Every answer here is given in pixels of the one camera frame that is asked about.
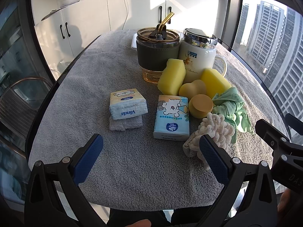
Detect green flower cloth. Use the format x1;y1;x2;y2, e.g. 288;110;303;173
212;87;254;144

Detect grey woven cloth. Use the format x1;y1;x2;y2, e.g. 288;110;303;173
109;115;143;131

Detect yellow Vinda tissue pack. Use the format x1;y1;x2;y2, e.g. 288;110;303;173
109;88;148;120

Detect person's right hand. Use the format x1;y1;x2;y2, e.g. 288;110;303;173
277;189;292;213

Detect person's left hand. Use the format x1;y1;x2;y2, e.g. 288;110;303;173
126;219;152;227

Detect yellow sponge right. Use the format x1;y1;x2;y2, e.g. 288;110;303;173
200;68;232;99

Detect yellow round makeup sponge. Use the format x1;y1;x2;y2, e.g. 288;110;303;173
188;94;213;118

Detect yellow heart makeup sponge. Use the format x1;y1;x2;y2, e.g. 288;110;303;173
179;79;206;101

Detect blue cartoon tissue pack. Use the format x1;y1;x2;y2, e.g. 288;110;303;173
153;95;190;141

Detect white ceramic mug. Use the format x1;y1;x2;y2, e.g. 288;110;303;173
178;39;227;84

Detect yellow sponge left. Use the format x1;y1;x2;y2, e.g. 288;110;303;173
157;58;186;96

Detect chrome mug lid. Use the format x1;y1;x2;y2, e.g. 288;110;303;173
183;28;218;46

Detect grey terry table cover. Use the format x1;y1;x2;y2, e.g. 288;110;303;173
28;29;288;212

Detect amber glass tumbler green sleeve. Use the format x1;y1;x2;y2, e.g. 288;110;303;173
136;27;180;84

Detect amber glass straw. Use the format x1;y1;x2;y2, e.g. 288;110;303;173
158;12;174;33

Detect white plastic tray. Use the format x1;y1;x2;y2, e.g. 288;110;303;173
131;33;138;50

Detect white cabinet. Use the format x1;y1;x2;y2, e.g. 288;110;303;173
31;0;218;79

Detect white bowl on cabinet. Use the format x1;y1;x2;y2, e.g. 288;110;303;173
60;0;79;8

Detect metal frame chair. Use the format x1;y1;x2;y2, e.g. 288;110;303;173
1;73;52;157

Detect white power cable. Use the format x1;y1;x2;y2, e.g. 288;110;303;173
122;0;131;31

